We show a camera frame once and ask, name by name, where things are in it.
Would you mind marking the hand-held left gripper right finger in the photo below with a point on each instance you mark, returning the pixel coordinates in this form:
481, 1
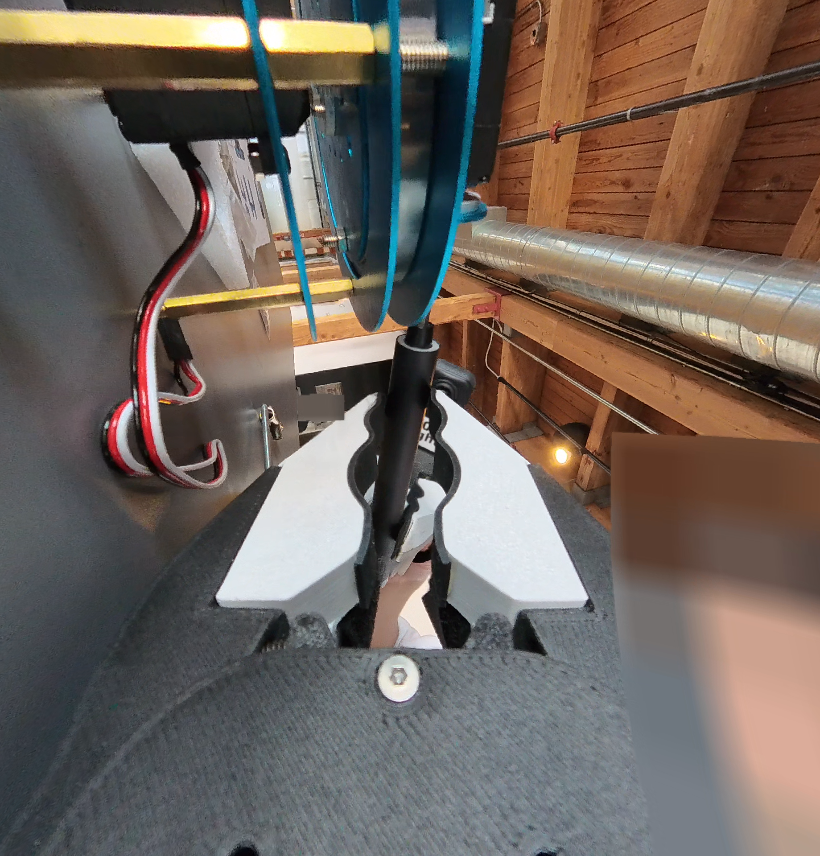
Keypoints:
503, 535

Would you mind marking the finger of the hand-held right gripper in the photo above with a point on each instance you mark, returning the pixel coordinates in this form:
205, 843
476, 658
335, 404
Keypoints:
423, 518

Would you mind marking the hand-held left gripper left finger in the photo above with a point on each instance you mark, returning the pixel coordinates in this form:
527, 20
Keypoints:
296, 535

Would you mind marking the black screwdriver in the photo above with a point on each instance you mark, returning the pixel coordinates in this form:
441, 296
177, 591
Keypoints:
402, 414

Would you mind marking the blue hobby robot arm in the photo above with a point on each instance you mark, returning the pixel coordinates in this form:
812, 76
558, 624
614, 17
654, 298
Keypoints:
423, 200

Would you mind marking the round ceiling lamp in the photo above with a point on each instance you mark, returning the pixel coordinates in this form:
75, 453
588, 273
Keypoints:
561, 455

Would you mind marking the thin black pipe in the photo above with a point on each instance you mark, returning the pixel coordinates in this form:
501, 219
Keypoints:
550, 421

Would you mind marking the small metal bolt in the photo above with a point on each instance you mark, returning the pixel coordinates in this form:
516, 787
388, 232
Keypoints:
266, 434

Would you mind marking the thin metal conduit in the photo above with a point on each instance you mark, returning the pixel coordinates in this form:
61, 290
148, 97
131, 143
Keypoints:
570, 378

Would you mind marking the grey metal panel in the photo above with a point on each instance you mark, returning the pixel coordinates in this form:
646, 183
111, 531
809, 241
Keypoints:
48, 401

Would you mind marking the long black ceiling pipe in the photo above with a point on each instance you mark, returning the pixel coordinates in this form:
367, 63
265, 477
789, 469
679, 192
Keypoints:
717, 90

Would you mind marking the silver ventilation duct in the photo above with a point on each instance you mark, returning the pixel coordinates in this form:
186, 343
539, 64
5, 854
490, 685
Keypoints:
650, 281

